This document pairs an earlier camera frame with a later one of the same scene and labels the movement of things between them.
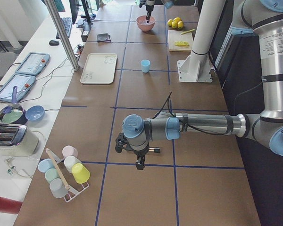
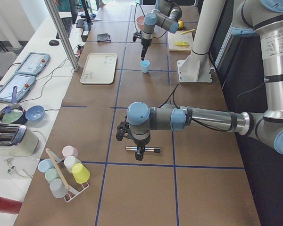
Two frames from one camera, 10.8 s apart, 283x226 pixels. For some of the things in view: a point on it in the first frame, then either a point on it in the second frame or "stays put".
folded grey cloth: x=104 y=37 stays put
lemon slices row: x=179 y=43 stays put
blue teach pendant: x=33 y=63 stays put
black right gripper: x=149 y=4 → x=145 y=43
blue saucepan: x=14 y=113 stays put
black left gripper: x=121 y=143 → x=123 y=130
